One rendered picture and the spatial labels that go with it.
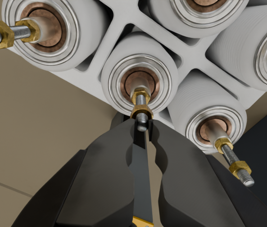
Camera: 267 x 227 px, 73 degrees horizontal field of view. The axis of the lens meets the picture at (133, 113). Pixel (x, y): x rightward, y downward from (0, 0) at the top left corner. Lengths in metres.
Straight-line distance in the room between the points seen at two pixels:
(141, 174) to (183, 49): 0.21
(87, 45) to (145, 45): 0.06
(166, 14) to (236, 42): 0.10
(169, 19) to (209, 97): 0.11
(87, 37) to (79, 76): 0.10
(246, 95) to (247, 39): 0.13
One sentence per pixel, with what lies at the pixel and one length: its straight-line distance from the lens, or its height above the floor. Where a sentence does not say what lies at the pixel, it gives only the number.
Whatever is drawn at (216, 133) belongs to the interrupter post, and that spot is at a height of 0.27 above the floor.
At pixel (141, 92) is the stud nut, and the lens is 0.18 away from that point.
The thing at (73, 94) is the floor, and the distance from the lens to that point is 0.52.
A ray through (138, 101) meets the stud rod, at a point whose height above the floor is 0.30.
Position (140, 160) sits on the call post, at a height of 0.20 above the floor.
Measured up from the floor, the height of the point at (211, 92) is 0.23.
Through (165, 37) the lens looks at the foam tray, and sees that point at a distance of 0.28.
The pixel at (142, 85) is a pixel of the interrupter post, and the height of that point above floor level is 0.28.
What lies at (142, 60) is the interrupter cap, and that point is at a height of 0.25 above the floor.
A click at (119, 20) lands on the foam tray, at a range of 0.28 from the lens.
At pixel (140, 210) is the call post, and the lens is 0.29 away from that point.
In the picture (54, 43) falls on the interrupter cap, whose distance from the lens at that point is 0.23.
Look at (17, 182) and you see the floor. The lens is 0.82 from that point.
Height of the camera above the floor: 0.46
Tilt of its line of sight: 62 degrees down
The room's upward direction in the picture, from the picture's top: 178 degrees counter-clockwise
